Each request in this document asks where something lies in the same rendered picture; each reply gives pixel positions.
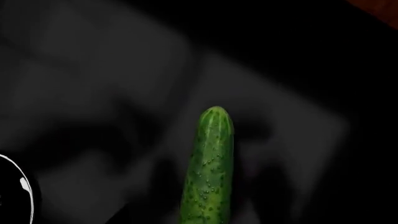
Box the green bumpy cucumber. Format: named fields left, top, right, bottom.
left=179, top=106, right=234, bottom=224

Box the dark grey sink basin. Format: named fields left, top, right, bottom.
left=0, top=0, right=398, bottom=224

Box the brown wooden countertop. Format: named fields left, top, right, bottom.
left=345, top=0, right=398, bottom=30

